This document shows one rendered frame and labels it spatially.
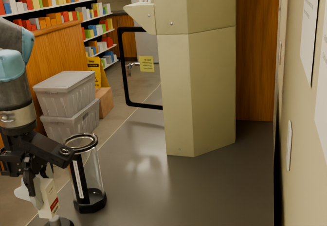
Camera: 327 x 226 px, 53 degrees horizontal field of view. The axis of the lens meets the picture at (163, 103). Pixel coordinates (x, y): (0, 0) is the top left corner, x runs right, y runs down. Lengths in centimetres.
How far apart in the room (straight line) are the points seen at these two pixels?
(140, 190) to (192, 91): 39
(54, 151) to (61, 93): 265
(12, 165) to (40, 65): 302
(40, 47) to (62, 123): 86
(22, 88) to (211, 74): 70
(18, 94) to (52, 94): 274
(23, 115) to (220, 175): 71
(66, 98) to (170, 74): 230
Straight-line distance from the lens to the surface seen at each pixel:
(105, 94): 421
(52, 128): 364
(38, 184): 82
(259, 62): 150
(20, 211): 288
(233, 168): 123
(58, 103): 348
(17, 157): 78
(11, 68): 71
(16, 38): 118
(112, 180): 121
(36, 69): 375
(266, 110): 157
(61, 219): 103
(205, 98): 122
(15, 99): 73
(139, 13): 117
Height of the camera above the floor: 160
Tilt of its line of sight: 21 degrees down
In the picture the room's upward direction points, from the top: 5 degrees counter-clockwise
